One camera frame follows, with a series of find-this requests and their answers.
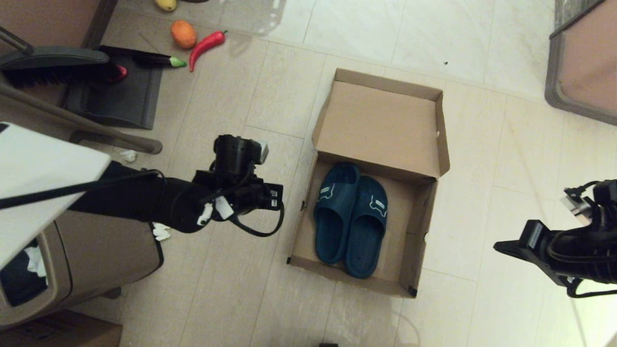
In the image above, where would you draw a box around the dark teal rubber slipper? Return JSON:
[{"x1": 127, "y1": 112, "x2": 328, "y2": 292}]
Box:
[
  {"x1": 313, "y1": 163, "x2": 361, "y2": 265},
  {"x1": 344, "y1": 176, "x2": 389, "y2": 279}
]

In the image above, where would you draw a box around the brown cardboard shoe box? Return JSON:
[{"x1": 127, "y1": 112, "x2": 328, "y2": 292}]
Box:
[{"x1": 287, "y1": 68, "x2": 450, "y2": 298}]

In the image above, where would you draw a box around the brown plastic trash bin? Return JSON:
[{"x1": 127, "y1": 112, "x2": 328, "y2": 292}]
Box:
[{"x1": 0, "y1": 210, "x2": 165, "y2": 330}]

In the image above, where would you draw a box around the red toy chili pepper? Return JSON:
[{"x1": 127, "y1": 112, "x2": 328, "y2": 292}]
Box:
[{"x1": 188, "y1": 31, "x2": 228, "y2": 73}]

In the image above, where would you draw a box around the dark gray dustpan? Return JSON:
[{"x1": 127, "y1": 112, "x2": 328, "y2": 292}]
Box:
[{"x1": 60, "y1": 46, "x2": 163, "y2": 130}]

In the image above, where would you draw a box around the purple toy eggplant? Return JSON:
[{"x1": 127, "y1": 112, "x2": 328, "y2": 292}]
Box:
[{"x1": 132, "y1": 53, "x2": 187, "y2": 68}]

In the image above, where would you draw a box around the orange toy fruit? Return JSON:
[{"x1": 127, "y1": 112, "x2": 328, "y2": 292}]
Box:
[{"x1": 170, "y1": 20, "x2": 197, "y2": 50}]

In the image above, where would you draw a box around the brown table with gray rim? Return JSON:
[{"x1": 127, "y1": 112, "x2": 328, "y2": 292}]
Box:
[{"x1": 544, "y1": 0, "x2": 617, "y2": 127}]

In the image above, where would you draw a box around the white tissue wad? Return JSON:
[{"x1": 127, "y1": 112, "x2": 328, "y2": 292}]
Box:
[{"x1": 26, "y1": 246, "x2": 49, "y2": 279}]

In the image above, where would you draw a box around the dark gray broom brush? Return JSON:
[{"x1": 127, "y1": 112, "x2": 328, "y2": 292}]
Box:
[{"x1": 0, "y1": 27, "x2": 110, "y2": 88}]

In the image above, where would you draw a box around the brown cardboard carton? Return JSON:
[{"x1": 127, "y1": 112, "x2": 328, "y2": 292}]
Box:
[{"x1": 0, "y1": 310, "x2": 123, "y2": 347}]

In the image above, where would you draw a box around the black trash bag liner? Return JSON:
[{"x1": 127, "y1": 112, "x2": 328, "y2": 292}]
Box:
[{"x1": 0, "y1": 241, "x2": 50, "y2": 307}]

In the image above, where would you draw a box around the brown table with dark rim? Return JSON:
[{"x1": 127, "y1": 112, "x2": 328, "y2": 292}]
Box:
[{"x1": 0, "y1": 0, "x2": 119, "y2": 51}]

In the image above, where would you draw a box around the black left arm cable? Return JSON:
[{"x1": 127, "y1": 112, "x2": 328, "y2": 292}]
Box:
[{"x1": 0, "y1": 169, "x2": 285, "y2": 238}]

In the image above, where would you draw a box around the brown metal frame bar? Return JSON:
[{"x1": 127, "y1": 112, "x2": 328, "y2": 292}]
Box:
[{"x1": 0, "y1": 82, "x2": 163, "y2": 156}]

